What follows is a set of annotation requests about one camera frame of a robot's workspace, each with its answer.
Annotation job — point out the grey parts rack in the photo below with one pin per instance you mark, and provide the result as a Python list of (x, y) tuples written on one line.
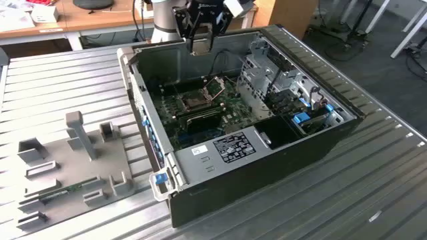
[(66, 172)]

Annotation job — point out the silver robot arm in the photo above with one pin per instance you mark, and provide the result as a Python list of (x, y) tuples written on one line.
[(162, 22)]

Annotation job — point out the white paper stack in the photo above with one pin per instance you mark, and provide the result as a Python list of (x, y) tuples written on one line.
[(14, 20)]

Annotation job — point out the red box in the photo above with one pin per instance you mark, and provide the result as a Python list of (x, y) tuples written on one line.
[(40, 2)]

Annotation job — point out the black PC case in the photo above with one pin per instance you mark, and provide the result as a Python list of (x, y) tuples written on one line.
[(253, 190)]

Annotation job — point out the metal drive cage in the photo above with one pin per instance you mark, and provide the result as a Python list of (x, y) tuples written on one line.
[(255, 75)]

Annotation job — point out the black graphics card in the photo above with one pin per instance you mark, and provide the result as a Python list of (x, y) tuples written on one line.
[(203, 123)]

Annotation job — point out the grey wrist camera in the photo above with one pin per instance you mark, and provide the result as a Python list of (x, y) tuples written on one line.
[(235, 8)]

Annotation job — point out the wooden cabinet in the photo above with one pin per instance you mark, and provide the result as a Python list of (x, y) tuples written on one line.
[(289, 17)]

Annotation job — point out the blue case latch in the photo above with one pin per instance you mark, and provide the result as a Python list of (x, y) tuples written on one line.
[(160, 178)]

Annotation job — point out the black rolling stand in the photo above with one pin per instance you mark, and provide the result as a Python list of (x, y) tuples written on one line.
[(357, 23)]

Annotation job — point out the black round base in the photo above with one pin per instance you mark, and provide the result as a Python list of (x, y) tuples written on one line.
[(93, 3)]

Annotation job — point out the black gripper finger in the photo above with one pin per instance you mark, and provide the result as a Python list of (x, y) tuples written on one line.
[(191, 32), (223, 23)]

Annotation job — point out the small blue clip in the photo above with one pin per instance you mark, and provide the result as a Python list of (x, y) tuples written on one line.
[(144, 123)]

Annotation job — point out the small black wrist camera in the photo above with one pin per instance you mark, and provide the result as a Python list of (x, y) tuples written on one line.
[(178, 22)]

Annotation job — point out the white cardboard box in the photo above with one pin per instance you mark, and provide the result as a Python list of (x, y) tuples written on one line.
[(44, 13)]

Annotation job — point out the wooden desk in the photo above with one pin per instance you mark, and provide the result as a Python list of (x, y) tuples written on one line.
[(100, 18)]

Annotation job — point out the white tape strip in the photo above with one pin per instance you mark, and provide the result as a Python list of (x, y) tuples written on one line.
[(375, 216)]

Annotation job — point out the white table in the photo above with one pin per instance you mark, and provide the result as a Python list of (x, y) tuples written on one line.
[(409, 37)]

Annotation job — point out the green motherboard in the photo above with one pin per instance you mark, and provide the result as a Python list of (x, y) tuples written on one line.
[(235, 115)]

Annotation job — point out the CPU socket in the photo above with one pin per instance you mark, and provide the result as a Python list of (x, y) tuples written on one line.
[(191, 102)]

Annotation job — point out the green RAM stick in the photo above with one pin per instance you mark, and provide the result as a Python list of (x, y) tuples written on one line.
[(200, 113), (61, 192)]

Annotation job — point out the grey power supply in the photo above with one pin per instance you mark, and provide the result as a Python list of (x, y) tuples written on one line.
[(196, 170)]

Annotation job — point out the hard disk in blue carrier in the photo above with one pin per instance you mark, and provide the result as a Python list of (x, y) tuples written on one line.
[(301, 117)]

